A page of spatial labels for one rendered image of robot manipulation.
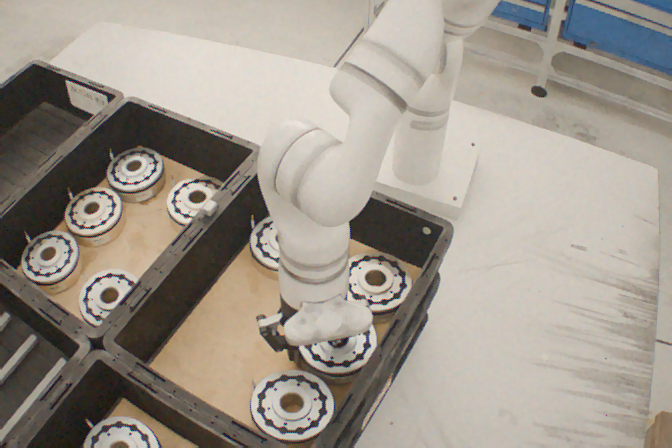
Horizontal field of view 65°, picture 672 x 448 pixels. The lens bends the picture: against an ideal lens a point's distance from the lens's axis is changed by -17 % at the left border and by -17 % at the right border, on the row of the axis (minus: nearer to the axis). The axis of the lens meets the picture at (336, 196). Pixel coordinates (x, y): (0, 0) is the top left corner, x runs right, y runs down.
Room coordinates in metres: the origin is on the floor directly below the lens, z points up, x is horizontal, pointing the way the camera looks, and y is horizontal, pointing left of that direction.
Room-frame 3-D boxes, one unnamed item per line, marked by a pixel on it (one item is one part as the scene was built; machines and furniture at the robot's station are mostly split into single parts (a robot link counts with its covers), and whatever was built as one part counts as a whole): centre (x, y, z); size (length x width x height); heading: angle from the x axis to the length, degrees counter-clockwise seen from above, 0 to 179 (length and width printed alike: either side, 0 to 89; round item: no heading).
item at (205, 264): (0.44, 0.06, 0.87); 0.40 x 0.30 x 0.11; 154
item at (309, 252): (0.41, 0.03, 1.12); 0.09 x 0.07 x 0.15; 48
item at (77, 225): (0.61, 0.39, 0.86); 0.10 x 0.10 x 0.01
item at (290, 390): (0.31, 0.04, 0.86); 0.05 x 0.05 x 0.01
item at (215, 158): (0.58, 0.33, 0.87); 0.40 x 0.30 x 0.11; 154
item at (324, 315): (0.38, 0.01, 1.02); 0.11 x 0.09 x 0.06; 17
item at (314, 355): (0.41, -0.01, 0.86); 0.10 x 0.10 x 0.01
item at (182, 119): (0.58, 0.33, 0.92); 0.40 x 0.30 x 0.02; 154
